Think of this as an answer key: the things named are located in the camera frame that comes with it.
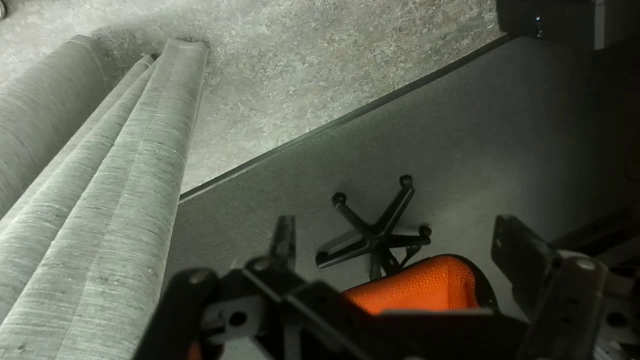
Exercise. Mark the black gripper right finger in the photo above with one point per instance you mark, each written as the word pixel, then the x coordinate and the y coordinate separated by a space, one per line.
pixel 581 304

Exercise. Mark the grey fabric curtain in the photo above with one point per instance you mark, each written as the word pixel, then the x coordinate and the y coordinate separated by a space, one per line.
pixel 82 258

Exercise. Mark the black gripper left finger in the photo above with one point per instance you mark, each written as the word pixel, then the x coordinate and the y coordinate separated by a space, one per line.
pixel 201 311

